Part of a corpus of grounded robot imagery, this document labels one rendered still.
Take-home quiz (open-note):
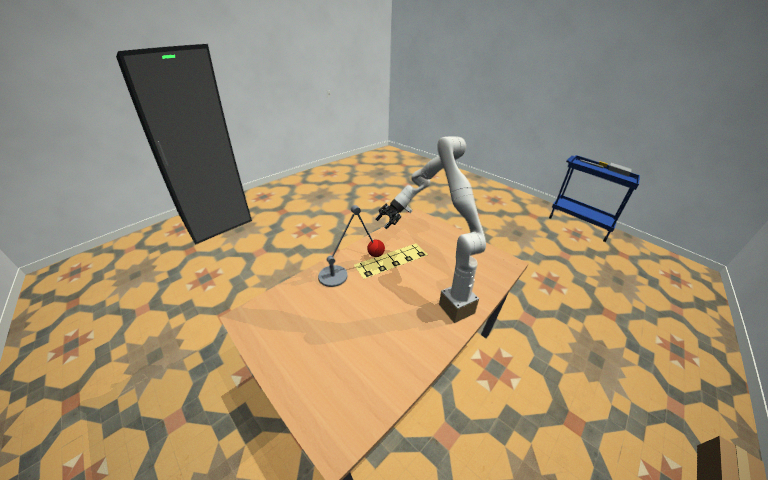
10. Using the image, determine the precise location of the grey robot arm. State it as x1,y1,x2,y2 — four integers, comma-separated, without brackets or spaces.
394,137,486,302

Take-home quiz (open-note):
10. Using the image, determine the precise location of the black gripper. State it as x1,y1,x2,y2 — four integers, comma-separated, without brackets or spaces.
375,199,404,229

